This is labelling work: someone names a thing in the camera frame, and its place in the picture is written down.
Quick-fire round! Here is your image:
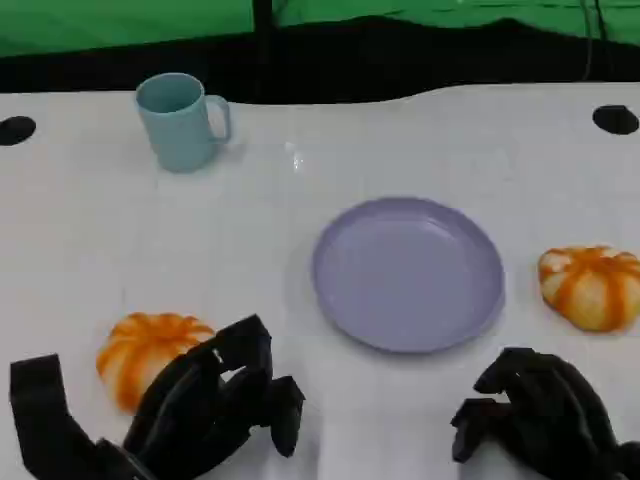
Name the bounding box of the pale green mug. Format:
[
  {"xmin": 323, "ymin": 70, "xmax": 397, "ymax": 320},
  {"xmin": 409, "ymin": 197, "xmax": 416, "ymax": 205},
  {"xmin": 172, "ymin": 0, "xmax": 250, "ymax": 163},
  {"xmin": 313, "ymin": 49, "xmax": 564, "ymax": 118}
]
[{"xmin": 134, "ymin": 72, "xmax": 232, "ymax": 174}]

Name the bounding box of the black cloth backdrop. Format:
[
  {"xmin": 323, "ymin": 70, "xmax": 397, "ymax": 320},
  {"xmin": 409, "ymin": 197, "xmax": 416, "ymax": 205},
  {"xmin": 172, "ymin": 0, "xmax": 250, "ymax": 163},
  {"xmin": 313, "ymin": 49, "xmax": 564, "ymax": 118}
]
[{"xmin": 0, "ymin": 16, "xmax": 640, "ymax": 106}]

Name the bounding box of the orange white toy bread roll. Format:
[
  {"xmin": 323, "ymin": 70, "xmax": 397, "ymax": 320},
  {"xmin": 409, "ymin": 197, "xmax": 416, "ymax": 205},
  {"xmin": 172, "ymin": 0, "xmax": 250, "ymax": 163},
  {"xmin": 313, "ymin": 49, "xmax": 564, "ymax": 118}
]
[
  {"xmin": 95, "ymin": 312, "xmax": 217, "ymax": 415},
  {"xmin": 537, "ymin": 244, "xmax": 640, "ymax": 333}
]

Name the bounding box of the lilac plate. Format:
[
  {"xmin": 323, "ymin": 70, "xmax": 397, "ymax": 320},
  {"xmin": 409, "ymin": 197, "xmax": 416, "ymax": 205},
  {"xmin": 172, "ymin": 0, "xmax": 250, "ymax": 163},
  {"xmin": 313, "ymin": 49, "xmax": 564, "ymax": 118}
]
[{"xmin": 311, "ymin": 196, "xmax": 506, "ymax": 355}]

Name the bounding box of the thin black cable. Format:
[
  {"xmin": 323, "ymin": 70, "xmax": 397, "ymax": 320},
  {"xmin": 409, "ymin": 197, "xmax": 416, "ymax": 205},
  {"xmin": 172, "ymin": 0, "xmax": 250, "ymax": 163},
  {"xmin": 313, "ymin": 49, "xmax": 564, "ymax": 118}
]
[
  {"xmin": 578, "ymin": 0, "xmax": 595, "ymax": 82},
  {"xmin": 593, "ymin": 0, "xmax": 617, "ymax": 82}
]

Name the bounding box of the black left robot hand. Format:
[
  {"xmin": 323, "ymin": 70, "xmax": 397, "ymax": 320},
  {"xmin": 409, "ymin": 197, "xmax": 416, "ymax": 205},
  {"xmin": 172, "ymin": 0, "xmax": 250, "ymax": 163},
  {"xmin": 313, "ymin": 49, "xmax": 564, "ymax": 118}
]
[{"xmin": 122, "ymin": 313, "xmax": 307, "ymax": 480}]

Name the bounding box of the black table grommet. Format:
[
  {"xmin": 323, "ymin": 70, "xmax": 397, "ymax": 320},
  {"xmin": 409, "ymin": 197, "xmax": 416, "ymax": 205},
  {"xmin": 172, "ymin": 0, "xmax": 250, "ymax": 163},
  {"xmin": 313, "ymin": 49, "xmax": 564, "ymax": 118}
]
[
  {"xmin": 592, "ymin": 104, "xmax": 640, "ymax": 136},
  {"xmin": 0, "ymin": 115, "xmax": 37, "ymax": 147}
]

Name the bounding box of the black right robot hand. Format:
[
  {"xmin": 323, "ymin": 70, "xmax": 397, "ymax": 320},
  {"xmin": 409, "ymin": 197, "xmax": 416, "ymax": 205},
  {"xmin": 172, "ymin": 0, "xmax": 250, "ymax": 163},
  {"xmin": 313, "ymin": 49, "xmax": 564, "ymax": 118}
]
[{"xmin": 450, "ymin": 347, "xmax": 625, "ymax": 480}]

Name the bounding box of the green cloth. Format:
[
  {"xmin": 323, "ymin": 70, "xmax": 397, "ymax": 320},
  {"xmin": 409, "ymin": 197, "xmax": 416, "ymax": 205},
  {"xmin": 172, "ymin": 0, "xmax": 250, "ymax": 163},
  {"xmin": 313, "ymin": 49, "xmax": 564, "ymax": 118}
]
[{"xmin": 0, "ymin": 0, "xmax": 640, "ymax": 60}]

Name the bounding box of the black upright pole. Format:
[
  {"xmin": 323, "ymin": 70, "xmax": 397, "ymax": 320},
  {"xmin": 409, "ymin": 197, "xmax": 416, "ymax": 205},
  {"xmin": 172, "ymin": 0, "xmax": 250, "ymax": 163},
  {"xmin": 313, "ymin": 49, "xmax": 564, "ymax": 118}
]
[{"xmin": 251, "ymin": 0, "xmax": 276, "ymax": 101}]

